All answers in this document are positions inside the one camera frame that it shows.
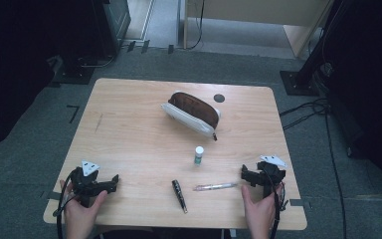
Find black pen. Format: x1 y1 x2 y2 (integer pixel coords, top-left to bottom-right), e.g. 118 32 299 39
171 179 189 214

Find white pencil case brown inside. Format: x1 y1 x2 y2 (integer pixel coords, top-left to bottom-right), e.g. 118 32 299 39
160 91 222 141

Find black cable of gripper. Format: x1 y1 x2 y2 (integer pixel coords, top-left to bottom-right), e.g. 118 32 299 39
261 167 289 239
53 167 81 239

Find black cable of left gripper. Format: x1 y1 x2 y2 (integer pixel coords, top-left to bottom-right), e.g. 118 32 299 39
53 167 81 239

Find beige wooden partition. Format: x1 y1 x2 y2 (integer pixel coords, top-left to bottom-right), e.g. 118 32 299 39
182 0 334 58

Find black floor cables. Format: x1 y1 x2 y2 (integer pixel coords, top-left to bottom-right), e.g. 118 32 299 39
279 63 349 239

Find person's left hand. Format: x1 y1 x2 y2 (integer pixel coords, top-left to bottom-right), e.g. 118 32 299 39
59 179 109 233

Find black hanging cable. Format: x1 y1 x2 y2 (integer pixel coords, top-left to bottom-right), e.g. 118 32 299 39
185 0 207 51

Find person's right hand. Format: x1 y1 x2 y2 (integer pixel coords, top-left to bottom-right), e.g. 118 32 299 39
240 183 285 233

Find clear plastic pen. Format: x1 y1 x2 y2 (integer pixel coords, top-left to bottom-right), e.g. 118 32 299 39
193 182 239 192

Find black cabinet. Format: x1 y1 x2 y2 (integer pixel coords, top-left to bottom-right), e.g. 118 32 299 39
58 0 132 68

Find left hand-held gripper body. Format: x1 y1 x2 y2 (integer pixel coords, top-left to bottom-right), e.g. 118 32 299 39
70 160 113 209

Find black flat stand base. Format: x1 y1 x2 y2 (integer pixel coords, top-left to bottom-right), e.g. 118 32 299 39
51 65 96 86

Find grey tape strip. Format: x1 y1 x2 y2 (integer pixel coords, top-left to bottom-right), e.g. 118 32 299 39
40 190 63 201

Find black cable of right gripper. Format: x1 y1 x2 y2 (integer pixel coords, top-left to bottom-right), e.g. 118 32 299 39
261 167 289 239

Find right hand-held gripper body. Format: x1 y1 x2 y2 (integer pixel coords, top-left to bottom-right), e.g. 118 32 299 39
254 154 288 200

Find black stand with base plate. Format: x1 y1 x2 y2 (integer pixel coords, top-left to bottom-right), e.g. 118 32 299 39
280 0 349 98

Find white glue stick green label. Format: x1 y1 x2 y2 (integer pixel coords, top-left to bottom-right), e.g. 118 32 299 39
193 145 205 166

